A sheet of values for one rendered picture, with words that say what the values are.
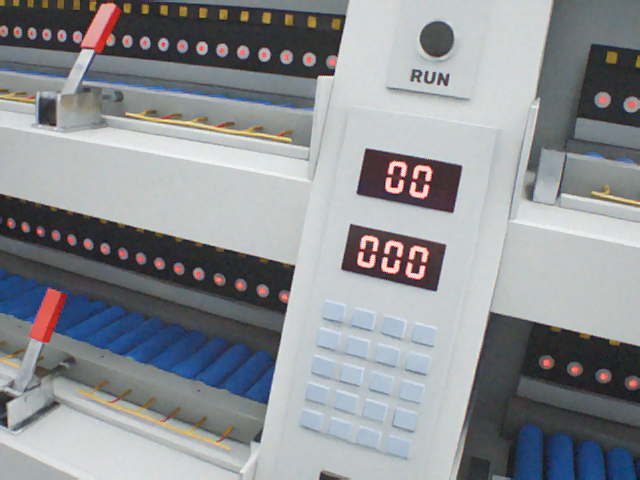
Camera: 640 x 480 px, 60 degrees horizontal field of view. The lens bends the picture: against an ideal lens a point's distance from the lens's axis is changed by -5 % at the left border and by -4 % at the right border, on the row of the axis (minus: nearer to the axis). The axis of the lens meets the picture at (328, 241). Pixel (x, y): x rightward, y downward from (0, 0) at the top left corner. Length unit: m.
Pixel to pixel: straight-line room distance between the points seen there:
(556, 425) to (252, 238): 0.25
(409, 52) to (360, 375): 0.15
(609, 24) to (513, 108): 0.24
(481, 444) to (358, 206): 0.23
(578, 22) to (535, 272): 0.27
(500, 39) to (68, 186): 0.25
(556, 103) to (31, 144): 0.37
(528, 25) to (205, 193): 0.18
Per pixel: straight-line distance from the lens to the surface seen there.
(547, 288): 0.27
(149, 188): 0.33
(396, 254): 0.26
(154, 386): 0.41
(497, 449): 0.44
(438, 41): 0.28
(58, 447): 0.40
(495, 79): 0.28
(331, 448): 0.29
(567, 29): 0.50
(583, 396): 0.45
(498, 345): 0.47
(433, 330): 0.26
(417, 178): 0.26
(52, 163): 0.38
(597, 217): 0.31
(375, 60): 0.29
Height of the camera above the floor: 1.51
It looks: 3 degrees down
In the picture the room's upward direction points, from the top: 12 degrees clockwise
